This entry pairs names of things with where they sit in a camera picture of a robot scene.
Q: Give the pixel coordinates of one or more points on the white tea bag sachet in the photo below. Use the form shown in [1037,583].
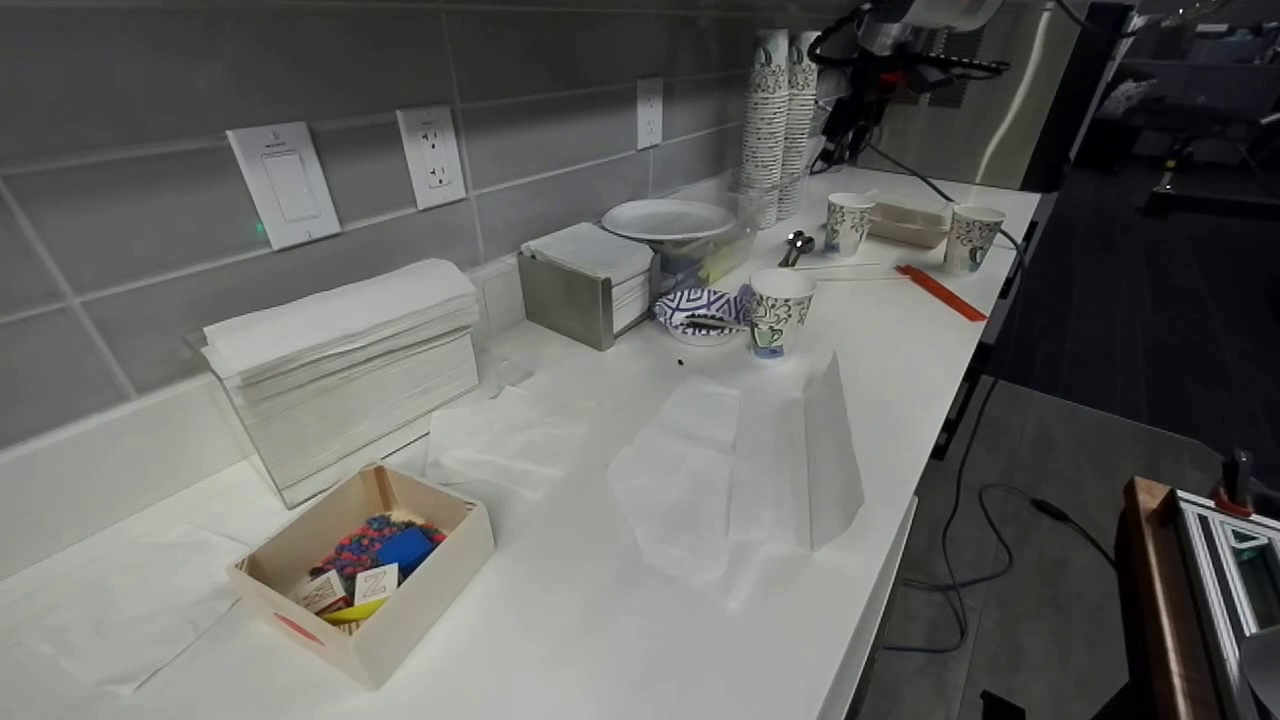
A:
[379,583]

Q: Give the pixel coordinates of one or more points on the white bowl stack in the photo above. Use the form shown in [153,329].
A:
[670,220]

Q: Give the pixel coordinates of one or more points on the black red knob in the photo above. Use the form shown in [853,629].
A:
[1237,483]

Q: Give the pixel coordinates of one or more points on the small white wall plate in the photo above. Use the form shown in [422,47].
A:
[648,115]

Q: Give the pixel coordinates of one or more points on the brown wooden cabinet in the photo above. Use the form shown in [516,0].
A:
[1155,603]

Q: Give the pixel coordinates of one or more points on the yellow sachet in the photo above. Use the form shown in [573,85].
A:
[355,611]

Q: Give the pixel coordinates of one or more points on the small patterned paper cup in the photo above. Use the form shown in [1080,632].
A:
[847,224]

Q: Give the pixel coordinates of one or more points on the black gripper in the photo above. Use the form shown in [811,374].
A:
[882,85]

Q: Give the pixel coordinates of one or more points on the paper towel dispenser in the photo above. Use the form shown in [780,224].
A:
[355,366]

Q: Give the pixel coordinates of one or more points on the beige tray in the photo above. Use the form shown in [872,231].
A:
[908,224]

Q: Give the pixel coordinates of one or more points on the patterned paper cup grey print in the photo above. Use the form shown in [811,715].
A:
[973,241]

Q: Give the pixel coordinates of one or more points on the white power outlet plate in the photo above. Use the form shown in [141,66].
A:
[428,159]

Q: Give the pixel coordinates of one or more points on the wooden box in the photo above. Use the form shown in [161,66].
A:
[401,605]

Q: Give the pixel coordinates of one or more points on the aluminium frame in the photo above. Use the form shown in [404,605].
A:
[1233,603]

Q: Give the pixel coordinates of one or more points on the blue packet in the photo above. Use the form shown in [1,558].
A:
[393,543]

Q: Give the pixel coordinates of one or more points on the red flat stick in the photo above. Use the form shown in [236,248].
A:
[943,292]

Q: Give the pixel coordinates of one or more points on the patterned paper cup blue print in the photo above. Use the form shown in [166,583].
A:
[776,310]

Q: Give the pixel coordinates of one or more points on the dark metal spoon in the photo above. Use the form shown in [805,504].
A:
[793,248]

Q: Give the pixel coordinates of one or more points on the patterned cloth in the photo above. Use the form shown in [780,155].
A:
[693,310]

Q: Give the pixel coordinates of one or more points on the white light switch plate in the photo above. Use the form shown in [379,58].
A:
[286,180]

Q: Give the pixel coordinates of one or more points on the tall patterned cup stack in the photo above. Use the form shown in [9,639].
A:
[765,122]
[802,102]

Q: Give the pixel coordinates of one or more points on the grey napkin box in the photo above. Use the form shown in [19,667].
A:
[581,282]

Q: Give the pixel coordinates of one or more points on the translucent white plastic bag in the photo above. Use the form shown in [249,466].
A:
[746,483]

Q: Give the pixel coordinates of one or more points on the large white paper sheet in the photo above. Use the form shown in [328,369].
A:
[106,612]

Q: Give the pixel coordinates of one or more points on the dark panelled door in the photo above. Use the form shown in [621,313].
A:
[950,81]

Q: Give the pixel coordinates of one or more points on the white pipe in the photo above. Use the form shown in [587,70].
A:
[1016,94]

